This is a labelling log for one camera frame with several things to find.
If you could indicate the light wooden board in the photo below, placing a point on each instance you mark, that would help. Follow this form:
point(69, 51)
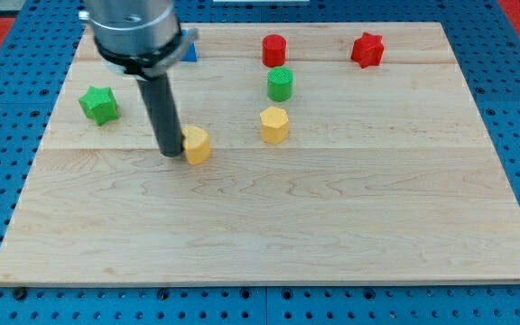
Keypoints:
point(388, 175)

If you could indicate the yellow cylinder block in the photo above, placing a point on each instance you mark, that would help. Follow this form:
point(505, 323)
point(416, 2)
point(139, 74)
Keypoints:
point(196, 144)

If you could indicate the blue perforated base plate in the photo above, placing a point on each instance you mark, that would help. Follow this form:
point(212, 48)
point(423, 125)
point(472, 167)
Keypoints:
point(34, 61)

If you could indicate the yellow hexagon block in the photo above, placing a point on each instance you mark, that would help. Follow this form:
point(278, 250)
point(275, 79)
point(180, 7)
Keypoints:
point(274, 125)

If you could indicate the green cylinder block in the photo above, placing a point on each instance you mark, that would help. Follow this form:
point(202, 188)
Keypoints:
point(279, 84)

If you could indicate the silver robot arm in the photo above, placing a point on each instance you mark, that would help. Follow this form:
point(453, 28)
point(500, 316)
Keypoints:
point(144, 39)

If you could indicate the blue block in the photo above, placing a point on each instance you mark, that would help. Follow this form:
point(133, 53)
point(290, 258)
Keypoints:
point(191, 54)

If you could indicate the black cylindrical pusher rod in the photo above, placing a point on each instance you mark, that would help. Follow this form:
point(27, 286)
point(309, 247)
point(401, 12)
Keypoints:
point(161, 109)

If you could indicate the green star block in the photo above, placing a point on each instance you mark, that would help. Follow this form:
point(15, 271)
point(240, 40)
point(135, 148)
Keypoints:
point(99, 104)

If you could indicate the red star block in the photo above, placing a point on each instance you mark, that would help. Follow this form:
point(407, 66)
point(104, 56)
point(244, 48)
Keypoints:
point(368, 50)

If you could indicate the red cylinder block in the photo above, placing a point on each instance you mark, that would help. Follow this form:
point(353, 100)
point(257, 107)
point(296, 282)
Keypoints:
point(274, 50)

